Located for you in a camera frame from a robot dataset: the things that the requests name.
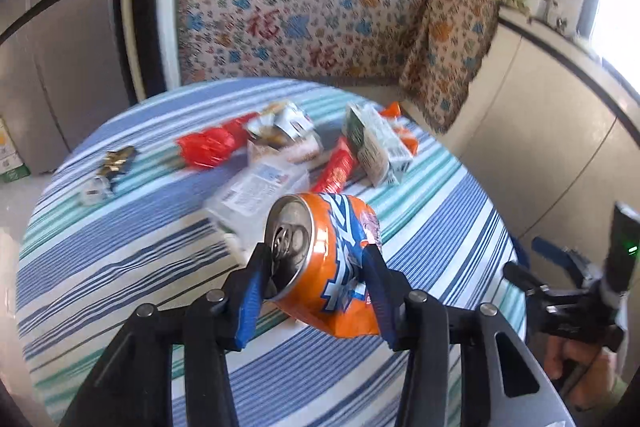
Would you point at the orange snack wrapper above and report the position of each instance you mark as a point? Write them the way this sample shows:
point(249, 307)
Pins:
point(392, 109)

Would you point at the gold foil wrapper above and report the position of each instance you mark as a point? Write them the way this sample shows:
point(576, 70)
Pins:
point(117, 159)

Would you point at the grey refrigerator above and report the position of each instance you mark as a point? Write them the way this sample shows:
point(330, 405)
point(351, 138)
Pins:
point(65, 57)

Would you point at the white bread packet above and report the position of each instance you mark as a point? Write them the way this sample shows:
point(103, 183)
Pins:
point(250, 197)

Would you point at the green and white cardboard box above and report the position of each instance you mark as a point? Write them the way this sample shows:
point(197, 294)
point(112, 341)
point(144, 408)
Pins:
point(11, 157)

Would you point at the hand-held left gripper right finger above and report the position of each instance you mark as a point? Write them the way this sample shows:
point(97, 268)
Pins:
point(376, 292)

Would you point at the white kitchen cabinet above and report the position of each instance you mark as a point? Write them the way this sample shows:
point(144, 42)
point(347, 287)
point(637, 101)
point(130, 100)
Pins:
point(540, 117)

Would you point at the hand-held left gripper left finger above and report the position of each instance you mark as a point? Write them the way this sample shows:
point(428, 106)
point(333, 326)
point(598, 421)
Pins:
point(249, 303)

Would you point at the blue striped tablecloth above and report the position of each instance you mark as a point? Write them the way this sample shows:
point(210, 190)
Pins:
point(125, 257)

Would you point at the red plastic bag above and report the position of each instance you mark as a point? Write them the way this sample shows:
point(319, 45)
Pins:
point(210, 147)

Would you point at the large printed blanket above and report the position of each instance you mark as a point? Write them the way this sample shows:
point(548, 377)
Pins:
point(300, 7)

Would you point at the person's right hand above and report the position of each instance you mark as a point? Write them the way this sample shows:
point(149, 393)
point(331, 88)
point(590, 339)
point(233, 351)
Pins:
point(557, 357)

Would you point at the crumpled silver snack wrapper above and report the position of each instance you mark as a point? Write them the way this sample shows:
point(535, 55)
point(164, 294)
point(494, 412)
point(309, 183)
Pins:
point(285, 127)

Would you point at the red tube wrapper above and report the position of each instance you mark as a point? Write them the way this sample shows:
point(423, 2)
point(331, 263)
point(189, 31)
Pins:
point(335, 169)

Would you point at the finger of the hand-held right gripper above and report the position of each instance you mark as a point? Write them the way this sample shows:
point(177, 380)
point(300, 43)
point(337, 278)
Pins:
point(557, 253)
point(522, 278)

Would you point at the person's right forearm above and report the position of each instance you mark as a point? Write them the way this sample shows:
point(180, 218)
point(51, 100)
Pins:
point(605, 409)

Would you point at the small silver foil piece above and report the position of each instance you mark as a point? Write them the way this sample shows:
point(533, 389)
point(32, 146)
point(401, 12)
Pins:
point(96, 193)

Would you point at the green and white milk carton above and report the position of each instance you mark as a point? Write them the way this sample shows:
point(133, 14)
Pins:
point(375, 142)

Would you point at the crushed orange soda can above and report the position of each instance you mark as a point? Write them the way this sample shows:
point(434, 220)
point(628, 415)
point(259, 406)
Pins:
point(327, 264)

